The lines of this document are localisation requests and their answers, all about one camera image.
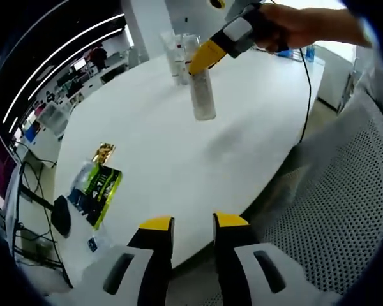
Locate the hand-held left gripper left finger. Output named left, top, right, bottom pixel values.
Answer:
left=79, top=215, right=175, bottom=306

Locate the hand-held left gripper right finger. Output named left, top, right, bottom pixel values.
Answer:
left=212, top=211, right=320, bottom=306

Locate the frosted white skincare tube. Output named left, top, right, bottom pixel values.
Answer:
left=160, top=31, right=183, bottom=86

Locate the white skincare bottle clear cap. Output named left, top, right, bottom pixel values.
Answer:
left=187, top=63, right=217, bottom=121

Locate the blue storage box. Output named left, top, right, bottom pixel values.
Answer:
left=23, top=122, right=41, bottom=143

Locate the person's right hand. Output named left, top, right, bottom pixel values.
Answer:
left=252, top=3, right=319, bottom=54

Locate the small clear packet blue label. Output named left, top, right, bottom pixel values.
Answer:
left=86, top=235, right=103, bottom=254

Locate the blue plastic bag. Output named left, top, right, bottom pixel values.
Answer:
left=276, top=44, right=317, bottom=64

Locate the green printed sachet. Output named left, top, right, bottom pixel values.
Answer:
left=66, top=161, right=124, bottom=231

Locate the black computer mouse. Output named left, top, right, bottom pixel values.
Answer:
left=50, top=194, right=72, bottom=239

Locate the white mesh chair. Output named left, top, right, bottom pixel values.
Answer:
left=204, top=91, right=383, bottom=306

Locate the gold foil sachet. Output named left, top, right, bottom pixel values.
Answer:
left=90, top=142, right=117, bottom=166

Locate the white shelf cart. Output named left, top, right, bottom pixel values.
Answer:
left=37, top=101, right=71, bottom=137

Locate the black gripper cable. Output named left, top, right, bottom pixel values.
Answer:
left=298, top=47, right=313, bottom=146

